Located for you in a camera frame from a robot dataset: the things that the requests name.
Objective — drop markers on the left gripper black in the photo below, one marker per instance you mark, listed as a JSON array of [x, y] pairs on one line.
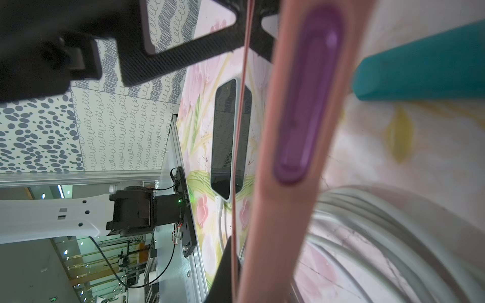
[[47, 45]]

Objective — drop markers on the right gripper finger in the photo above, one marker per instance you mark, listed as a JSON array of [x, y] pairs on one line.
[[221, 289]]

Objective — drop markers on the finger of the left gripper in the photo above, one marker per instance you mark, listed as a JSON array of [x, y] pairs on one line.
[[267, 30], [140, 63]]

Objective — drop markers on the phone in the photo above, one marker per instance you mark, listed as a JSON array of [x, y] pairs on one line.
[[313, 60], [226, 103]]

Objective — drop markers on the teal handheld tool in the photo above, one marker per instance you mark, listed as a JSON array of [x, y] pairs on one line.
[[448, 66]]

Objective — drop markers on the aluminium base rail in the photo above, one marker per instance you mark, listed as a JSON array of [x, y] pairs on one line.
[[179, 260]]

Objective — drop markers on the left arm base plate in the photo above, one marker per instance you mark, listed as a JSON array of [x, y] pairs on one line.
[[186, 226]]

